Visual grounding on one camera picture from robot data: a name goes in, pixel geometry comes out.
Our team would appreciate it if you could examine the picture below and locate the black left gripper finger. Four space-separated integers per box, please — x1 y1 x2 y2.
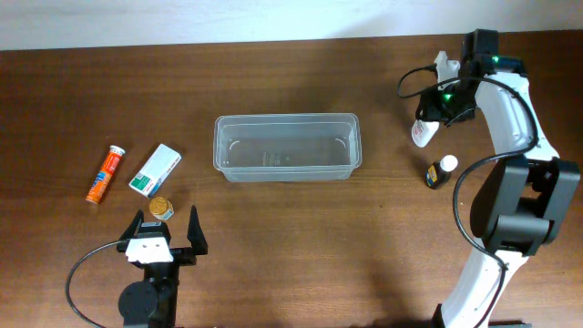
187 205 209 255
119 210 144 241

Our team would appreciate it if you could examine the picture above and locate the white squeeze bottle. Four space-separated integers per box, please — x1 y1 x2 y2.
411 119 440 148

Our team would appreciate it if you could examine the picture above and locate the white green Panadol box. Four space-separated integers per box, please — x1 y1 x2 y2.
128 144 181 199

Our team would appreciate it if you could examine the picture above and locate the orange effervescent tablet tube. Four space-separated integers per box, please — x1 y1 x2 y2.
86 145 125 204

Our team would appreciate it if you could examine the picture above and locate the dark bottle white cap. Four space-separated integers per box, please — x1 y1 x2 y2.
425 155 458 190

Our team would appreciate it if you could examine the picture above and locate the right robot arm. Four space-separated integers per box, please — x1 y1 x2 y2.
411 29 580 327

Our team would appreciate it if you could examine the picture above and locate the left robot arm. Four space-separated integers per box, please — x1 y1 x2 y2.
117 206 209 328

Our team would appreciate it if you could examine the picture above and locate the clear plastic container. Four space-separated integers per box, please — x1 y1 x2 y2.
213 113 363 182

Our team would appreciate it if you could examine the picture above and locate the small gold-lid jar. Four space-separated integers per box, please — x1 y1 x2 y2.
148 197 174 220

